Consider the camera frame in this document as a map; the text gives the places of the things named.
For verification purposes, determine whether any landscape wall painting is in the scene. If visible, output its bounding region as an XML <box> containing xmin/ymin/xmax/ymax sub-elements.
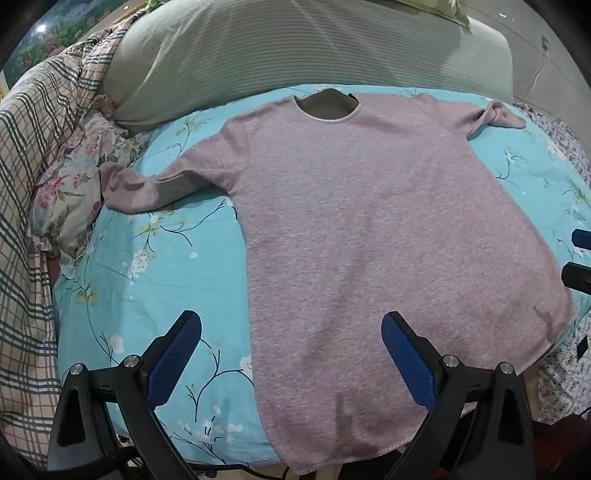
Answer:
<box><xmin>0</xmin><ymin>0</ymin><xmax>154</xmax><ymax>88</ymax></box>

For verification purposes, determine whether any pink knit sweater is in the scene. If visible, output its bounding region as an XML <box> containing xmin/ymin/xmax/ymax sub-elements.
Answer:
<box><xmin>99</xmin><ymin>88</ymin><xmax>578</xmax><ymax>477</ymax></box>

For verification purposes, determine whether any pale green striped pillow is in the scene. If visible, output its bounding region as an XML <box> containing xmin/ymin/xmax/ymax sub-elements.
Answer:
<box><xmin>99</xmin><ymin>0</ymin><xmax>515</xmax><ymax>136</ymax></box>

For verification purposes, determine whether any beige padded headboard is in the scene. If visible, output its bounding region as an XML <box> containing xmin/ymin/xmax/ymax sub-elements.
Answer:
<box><xmin>466</xmin><ymin>0</ymin><xmax>591</xmax><ymax>155</ymax></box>

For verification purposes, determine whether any small floral print bedsheet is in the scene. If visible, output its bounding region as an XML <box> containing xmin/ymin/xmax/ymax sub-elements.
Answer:
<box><xmin>512</xmin><ymin>100</ymin><xmax>591</xmax><ymax>425</ymax></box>

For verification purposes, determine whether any pink floral frilled pillow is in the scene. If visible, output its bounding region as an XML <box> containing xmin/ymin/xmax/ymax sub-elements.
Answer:
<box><xmin>30</xmin><ymin>92</ymin><xmax>153</xmax><ymax>274</ymax></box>

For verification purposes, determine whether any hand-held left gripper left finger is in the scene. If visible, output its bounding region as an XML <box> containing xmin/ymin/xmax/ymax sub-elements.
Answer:
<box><xmin>46</xmin><ymin>310</ymin><xmax>204</xmax><ymax>480</ymax></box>

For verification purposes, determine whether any blue floral bedsheet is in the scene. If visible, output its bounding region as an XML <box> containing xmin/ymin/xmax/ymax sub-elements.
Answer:
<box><xmin>51</xmin><ymin>83</ymin><xmax>591</xmax><ymax>468</ymax></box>

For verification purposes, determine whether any plaid blanket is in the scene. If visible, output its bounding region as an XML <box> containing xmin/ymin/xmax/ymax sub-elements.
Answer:
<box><xmin>0</xmin><ymin>9</ymin><xmax>149</xmax><ymax>462</ymax></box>

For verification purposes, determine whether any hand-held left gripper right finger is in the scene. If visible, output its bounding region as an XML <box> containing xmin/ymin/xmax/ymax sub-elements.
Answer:
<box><xmin>379</xmin><ymin>311</ymin><xmax>539</xmax><ymax>480</ymax></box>

